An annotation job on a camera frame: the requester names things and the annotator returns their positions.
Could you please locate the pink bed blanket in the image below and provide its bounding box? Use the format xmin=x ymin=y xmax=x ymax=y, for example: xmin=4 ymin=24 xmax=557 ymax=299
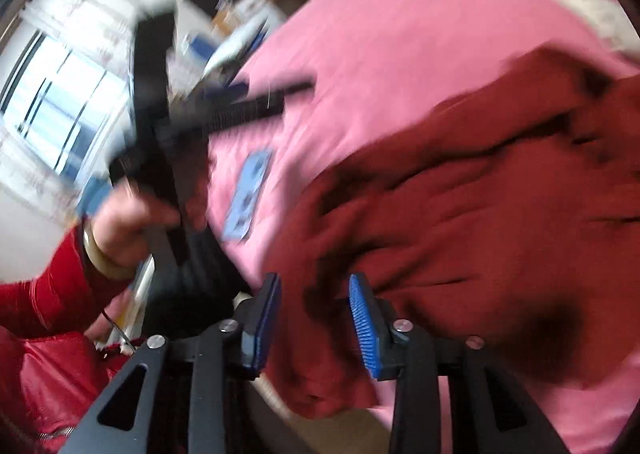
xmin=209 ymin=0 xmax=639 ymax=453

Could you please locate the gold bracelet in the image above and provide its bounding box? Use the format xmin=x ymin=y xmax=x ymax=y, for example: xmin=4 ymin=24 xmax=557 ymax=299
xmin=80 ymin=220 xmax=138 ymax=283

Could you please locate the dark red sweater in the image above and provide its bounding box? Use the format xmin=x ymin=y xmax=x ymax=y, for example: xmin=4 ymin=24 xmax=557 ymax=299
xmin=264 ymin=46 xmax=639 ymax=418

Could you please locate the light blue patterned card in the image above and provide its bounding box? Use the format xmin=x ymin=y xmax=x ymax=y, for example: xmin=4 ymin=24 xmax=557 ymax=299
xmin=221 ymin=149 xmax=273 ymax=241

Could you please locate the person's left hand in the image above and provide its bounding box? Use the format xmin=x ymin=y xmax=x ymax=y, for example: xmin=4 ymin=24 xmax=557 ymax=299
xmin=86 ymin=180 xmax=181 ymax=270

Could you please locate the window with frames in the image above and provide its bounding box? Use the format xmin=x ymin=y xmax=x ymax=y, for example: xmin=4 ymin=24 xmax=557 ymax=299
xmin=1 ymin=31 xmax=128 ymax=184

